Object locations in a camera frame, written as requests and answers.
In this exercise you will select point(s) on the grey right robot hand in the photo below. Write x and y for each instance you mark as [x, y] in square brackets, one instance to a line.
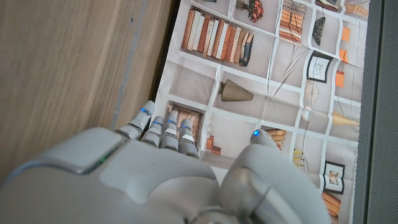
[149, 180]

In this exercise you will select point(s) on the printed bookshelf backdrop cloth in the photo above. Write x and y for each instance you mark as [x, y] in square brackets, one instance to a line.
[242, 81]

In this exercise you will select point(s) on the grey perforated wall panel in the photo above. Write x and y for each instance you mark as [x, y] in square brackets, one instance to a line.
[379, 124]

